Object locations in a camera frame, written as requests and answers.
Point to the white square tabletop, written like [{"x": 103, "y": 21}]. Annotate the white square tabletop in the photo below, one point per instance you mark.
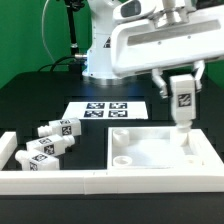
[{"x": 159, "y": 148}]

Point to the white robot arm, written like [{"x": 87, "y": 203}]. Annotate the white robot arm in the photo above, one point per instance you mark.
[{"x": 98, "y": 59}]

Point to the white U-shaped fence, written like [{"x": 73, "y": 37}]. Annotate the white U-shaped fence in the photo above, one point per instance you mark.
[{"x": 183, "y": 179}]

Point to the black camera stand pole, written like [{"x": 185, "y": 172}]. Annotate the black camera stand pole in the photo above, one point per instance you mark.
[{"x": 73, "y": 6}]

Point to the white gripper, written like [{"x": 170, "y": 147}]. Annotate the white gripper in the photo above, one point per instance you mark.
[{"x": 161, "y": 34}]

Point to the white sheet with tags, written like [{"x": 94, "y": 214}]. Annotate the white sheet with tags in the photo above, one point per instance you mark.
[{"x": 106, "y": 110}]

